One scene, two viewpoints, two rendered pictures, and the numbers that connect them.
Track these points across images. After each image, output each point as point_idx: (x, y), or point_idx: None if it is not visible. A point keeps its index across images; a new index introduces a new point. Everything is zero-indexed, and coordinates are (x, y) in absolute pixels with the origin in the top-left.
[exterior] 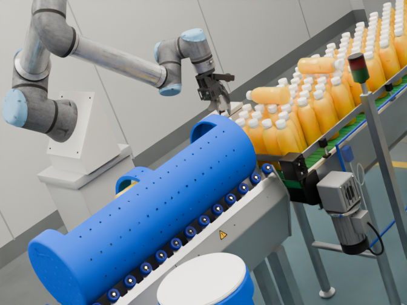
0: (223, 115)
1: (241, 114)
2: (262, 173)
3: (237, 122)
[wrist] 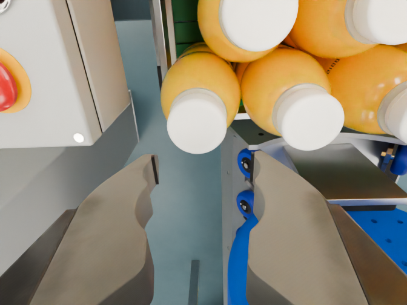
0: (52, 37)
1: (258, 35)
2: (352, 138)
3: (310, 149)
